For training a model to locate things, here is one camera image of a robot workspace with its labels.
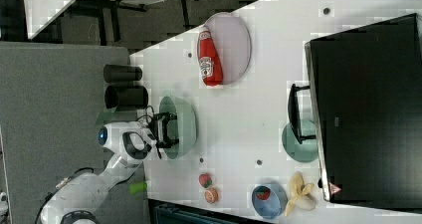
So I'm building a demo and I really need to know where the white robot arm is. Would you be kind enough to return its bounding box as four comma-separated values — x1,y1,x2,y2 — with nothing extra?
34,112,178,224

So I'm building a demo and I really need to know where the green plastic strainer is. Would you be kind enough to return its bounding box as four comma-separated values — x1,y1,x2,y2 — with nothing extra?
159,96,197,159

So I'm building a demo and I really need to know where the orange slice toy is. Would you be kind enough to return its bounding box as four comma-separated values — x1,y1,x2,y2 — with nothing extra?
204,187,218,204

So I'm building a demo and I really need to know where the green toy at edge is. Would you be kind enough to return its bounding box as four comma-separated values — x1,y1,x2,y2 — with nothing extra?
128,181,147,195

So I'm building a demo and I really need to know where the pink round plate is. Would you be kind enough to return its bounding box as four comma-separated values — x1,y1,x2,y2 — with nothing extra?
197,12,251,85

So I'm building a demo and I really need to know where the peeled banana toy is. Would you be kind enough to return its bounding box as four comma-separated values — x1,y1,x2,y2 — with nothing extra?
284,172,316,217

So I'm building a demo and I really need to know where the red ketchup bottle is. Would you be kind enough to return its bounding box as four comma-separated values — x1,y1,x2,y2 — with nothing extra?
198,26,223,87

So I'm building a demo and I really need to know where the black pot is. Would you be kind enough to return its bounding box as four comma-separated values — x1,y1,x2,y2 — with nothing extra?
105,86,148,110

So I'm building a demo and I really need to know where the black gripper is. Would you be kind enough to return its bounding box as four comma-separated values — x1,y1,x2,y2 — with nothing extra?
149,112,179,148

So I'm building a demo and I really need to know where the strawberry in bowl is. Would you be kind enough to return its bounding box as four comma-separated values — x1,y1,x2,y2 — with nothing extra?
255,186,270,200

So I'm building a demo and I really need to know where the red strawberry toy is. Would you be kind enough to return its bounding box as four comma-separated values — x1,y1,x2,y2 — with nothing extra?
198,173,212,188

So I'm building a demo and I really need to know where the green round plate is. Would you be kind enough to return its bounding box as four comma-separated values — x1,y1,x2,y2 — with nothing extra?
282,119,318,163

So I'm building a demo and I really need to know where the blue bowl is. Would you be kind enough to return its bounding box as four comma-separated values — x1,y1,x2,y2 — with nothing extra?
251,182,288,219

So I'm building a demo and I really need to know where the black cylinder cup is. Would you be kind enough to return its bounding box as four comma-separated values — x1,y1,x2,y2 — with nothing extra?
103,65,142,83

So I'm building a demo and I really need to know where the black toaster oven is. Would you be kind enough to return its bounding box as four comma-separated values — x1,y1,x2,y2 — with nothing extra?
288,13,422,213

